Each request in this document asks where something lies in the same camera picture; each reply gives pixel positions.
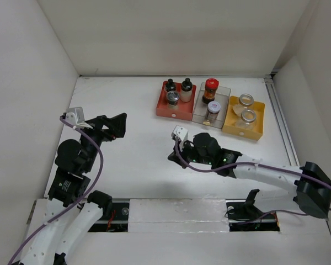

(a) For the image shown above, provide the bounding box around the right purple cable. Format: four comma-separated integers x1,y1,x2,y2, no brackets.
175,136,331,221

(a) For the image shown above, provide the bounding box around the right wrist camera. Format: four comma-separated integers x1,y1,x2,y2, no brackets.
171,125,188,142

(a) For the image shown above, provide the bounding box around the white-lid spice jar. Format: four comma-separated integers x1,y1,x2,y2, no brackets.
206,101,221,120

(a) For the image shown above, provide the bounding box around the black-cap bottle orange label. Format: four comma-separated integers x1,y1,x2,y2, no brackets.
164,78,177,93

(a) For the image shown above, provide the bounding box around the red open box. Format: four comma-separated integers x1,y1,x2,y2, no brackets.
156,81,196,121

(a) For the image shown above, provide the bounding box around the glass jar steel rim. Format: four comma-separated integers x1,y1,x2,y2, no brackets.
234,109,257,130

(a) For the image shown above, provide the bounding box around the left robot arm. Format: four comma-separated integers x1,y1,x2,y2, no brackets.
17,108,127,264

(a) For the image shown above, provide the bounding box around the red-lid chili sauce jar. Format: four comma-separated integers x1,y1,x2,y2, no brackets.
202,78,219,104

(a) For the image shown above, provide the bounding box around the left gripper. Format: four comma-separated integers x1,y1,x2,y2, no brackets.
79,112,127,171

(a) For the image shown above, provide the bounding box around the glass jar with sesame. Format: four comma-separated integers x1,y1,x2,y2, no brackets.
232,93,254,116

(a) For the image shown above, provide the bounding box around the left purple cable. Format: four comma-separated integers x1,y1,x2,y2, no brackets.
7,114,104,265

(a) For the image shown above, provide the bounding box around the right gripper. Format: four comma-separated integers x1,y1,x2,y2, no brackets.
168,137,213,168

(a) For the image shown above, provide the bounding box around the purple cable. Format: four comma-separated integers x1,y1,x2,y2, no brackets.
175,136,331,221
7,114,104,265

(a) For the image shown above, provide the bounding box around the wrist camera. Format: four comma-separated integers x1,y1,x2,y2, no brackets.
65,107,85,126
171,125,188,142

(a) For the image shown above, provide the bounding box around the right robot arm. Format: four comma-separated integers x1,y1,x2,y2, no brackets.
172,132,331,219

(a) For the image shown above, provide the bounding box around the small black-cap cruet bottle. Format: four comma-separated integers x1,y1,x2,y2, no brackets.
180,78,193,103

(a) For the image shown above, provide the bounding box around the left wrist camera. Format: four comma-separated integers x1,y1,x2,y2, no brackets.
65,107,85,126

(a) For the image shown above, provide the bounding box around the black-top grinder with grains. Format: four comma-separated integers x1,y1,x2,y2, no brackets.
166,91,180,109

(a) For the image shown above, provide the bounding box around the clear plastic drawer box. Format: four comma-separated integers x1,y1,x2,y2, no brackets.
191,82,231,129

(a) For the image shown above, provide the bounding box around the yellow open box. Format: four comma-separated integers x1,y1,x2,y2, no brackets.
222,96,265,141

